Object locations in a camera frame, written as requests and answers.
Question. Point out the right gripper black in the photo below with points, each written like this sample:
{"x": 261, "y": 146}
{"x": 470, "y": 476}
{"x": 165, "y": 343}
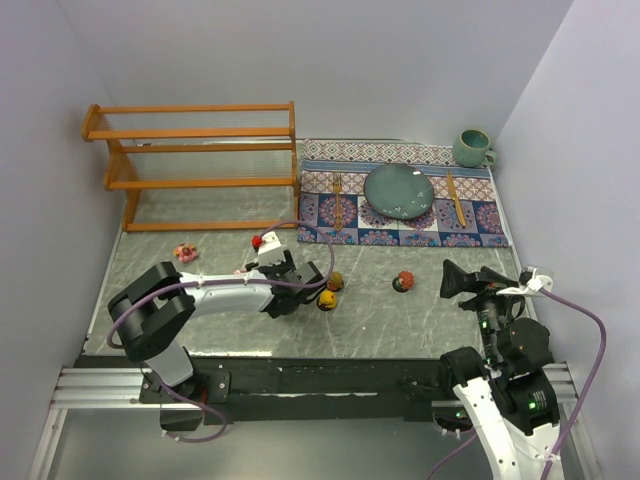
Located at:
{"x": 478, "y": 291}

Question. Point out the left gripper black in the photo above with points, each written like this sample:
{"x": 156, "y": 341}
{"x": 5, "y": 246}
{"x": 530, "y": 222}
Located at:
{"x": 298, "y": 278}

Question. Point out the yellow hair doll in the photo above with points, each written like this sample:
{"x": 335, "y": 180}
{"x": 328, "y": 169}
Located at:
{"x": 326, "y": 301}

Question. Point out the blonde hair pink doll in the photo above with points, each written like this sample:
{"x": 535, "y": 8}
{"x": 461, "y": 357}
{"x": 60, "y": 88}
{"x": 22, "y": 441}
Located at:
{"x": 336, "y": 282}

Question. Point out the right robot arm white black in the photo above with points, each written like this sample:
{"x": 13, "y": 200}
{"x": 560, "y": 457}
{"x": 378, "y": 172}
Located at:
{"x": 504, "y": 390}

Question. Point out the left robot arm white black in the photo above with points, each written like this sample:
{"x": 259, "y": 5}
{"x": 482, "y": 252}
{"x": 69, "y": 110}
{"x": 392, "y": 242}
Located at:
{"x": 150, "y": 313}

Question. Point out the orange wooden two-tier shelf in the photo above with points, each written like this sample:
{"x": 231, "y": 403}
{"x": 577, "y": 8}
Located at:
{"x": 121, "y": 175}

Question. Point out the red hair doll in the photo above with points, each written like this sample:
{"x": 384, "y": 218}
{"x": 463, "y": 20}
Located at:
{"x": 403, "y": 282}

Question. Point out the patterned blue pink placemat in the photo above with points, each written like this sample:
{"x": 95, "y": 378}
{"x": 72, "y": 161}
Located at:
{"x": 438, "y": 227}

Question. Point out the golden knife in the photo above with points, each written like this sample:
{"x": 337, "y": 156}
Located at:
{"x": 454, "y": 197}

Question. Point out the pink bear flower toy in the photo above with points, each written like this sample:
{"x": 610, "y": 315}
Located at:
{"x": 186, "y": 253}

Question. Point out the teal ceramic plate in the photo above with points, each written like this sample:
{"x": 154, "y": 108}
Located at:
{"x": 399, "y": 191}

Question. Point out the teal ceramic mug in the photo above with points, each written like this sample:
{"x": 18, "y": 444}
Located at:
{"x": 472, "y": 149}

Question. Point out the golden fork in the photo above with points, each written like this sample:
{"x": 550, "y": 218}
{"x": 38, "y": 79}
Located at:
{"x": 337, "y": 190}

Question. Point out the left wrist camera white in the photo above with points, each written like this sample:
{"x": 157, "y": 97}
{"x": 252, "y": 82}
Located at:
{"x": 269, "y": 250}

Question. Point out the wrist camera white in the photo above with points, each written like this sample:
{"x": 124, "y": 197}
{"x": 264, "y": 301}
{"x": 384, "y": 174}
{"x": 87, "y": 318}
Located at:
{"x": 533, "y": 281}
{"x": 269, "y": 250}

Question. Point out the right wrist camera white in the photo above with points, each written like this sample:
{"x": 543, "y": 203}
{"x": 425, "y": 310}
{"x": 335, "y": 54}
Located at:
{"x": 533, "y": 281}

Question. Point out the black mounting base rail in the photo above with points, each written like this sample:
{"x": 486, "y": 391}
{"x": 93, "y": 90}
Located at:
{"x": 248, "y": 389}

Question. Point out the aluminium frame rail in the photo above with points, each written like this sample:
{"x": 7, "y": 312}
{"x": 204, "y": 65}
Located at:
{"x": 79, "y": 389}

